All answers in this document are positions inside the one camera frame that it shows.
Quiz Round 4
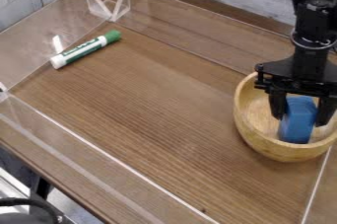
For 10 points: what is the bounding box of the green white marker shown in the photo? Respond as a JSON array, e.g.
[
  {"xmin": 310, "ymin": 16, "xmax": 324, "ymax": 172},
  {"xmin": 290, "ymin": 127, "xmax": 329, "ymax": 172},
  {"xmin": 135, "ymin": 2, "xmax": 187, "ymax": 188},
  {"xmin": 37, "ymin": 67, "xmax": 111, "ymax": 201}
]
[{"xmin": 51, "ymin": 30, "xmax": 121, "ymax": 69}]

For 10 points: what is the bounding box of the black cable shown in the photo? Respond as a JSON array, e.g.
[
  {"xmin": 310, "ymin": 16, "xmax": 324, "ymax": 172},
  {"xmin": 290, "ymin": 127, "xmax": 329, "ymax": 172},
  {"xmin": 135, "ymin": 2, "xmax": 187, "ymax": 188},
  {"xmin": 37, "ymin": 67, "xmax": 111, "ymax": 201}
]
[{"xmin": 0, "ymin": 196, "xmax": 59, "ymax": 224}]

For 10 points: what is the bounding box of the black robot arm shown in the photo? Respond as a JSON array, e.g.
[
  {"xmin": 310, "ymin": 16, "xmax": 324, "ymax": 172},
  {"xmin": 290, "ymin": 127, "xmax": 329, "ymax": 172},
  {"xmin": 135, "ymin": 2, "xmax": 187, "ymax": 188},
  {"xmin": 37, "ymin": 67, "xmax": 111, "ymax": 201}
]
[{"xmin": 254, "ymin": 0, "xmax": 337, "ymax": 127}]

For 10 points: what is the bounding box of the brown wooden bowl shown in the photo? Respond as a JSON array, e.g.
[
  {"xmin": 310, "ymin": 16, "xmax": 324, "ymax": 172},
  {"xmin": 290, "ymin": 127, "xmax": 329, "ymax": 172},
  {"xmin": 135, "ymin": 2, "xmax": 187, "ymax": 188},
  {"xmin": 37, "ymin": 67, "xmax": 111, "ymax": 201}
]
[{"xmin": 233, "ymin": 73, "xmax": 337, "ymax": 163}]

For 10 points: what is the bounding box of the blue block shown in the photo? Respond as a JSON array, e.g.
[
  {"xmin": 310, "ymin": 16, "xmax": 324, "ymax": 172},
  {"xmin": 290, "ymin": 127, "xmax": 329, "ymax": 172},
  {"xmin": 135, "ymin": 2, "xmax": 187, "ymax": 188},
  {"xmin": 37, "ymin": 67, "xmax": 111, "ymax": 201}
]
[{"xmin": 278, "ymin": 96, "xmax": 317, "ymax": 144}]

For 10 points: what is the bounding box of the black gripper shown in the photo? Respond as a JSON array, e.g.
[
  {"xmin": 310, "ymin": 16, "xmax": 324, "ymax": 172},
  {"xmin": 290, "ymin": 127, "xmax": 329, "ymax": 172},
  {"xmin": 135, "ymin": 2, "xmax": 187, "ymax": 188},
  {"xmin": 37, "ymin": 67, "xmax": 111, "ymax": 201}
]
[{"xmin": 254, "ymin": 57, "xmax": 337, "ymax": 127}]

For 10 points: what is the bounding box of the clear acrylic tray wall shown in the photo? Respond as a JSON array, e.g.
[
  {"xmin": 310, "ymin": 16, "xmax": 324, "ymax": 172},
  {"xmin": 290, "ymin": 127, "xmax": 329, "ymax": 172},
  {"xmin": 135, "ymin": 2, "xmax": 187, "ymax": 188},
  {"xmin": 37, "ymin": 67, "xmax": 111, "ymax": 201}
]
[{"xmin": 0, "ymin": 0, "xmax": 337, "ymax": 224}]

